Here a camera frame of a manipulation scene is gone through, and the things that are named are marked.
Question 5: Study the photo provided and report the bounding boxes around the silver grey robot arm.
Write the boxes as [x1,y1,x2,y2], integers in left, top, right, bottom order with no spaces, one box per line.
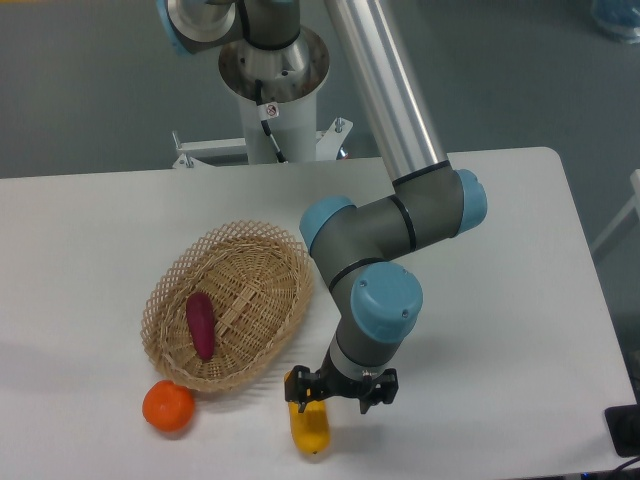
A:
[156,1,487,411]

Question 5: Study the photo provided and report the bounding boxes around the orange fruit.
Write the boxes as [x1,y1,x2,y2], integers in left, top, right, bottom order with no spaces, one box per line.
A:
[142,380,195,433]

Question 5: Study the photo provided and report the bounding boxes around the blue bag in background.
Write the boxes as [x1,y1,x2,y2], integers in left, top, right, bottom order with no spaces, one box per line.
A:
[591,0,639,44]

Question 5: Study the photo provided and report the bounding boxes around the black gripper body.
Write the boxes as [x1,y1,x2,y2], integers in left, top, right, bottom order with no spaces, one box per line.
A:
[314,369,373,401]

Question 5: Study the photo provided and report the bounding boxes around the black device at table edge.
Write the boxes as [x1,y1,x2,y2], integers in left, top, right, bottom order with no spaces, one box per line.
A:
[604,404,639,457]

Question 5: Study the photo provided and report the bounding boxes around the yellow mango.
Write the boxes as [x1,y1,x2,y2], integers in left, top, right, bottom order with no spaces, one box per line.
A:
[285,400,331,455]

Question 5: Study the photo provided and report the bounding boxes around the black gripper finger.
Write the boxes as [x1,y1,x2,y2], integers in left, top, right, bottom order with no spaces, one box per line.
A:
[284,365,320,413]
[358,368,399,415]

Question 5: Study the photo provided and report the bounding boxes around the woven wicker basket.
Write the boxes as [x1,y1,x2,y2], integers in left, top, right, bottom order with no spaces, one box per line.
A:
[141,221,314,393]

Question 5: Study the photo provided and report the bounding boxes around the purple sweet potato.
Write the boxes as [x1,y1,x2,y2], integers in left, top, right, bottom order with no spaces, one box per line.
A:
[186,292,215,361]

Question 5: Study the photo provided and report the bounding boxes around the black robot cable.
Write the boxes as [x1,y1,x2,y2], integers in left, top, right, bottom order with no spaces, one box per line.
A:
[253,78,289,164]

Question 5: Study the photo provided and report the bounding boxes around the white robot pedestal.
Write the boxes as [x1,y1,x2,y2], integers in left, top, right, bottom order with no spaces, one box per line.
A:
[172,94,353,169]

